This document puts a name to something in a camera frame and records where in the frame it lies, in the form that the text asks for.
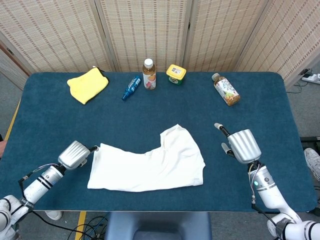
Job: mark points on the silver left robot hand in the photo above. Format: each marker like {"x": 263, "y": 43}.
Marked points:
{"x": 73, "y": 156}

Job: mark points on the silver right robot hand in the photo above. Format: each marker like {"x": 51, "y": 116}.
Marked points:
{"x": 243, "y": 146}

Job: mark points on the white T-shirt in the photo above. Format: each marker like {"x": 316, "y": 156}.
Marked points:
{"x": 150, "y": 170}

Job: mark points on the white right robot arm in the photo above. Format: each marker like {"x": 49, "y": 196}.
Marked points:
{"x": 267, "y": 185}

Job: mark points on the beige woven screen panel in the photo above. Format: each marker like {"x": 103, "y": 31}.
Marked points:
{"x": 10, "y": 67}
{"x": 220, "y": 32}
{"x": 145, "y": 30}
{"x": 50, "y": 32}
{"x": 295, "y": 37}

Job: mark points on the blue carpet table cover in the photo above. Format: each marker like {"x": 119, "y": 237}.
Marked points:
{"x": 50, "y": 120}

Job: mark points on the tea bottle with green label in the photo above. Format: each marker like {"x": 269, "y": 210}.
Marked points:
{"x": 226, "y": 90}

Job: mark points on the white sneaker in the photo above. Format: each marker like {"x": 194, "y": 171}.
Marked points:
{"x": 312, "y": 160}
{"x": 53, "y": 215}

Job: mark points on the black table foot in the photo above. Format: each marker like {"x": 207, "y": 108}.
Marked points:
{"x": 311, "y": 139}

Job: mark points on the yellow cloth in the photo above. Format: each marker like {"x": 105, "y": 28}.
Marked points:
{"x": 87, "y": 85}

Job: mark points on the blue plastic bottle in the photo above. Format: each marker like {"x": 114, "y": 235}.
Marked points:
{"x": 131, "y": 87}

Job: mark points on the black power adapter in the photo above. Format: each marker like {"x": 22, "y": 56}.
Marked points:
{"x": 305, "y": 72}

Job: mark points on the white power strip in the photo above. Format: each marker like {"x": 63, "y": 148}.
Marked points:
{"x": 312, "y": 78}

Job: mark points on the green container with yellow lid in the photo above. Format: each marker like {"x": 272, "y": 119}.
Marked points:
{"x": 176, "y": 71}

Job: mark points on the tea bottle with peach label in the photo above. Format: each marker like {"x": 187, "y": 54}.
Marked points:
{"x": 149, "y": 80}

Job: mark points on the blue-grey chair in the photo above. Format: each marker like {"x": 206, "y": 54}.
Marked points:
{"x": 157, "y": 225}

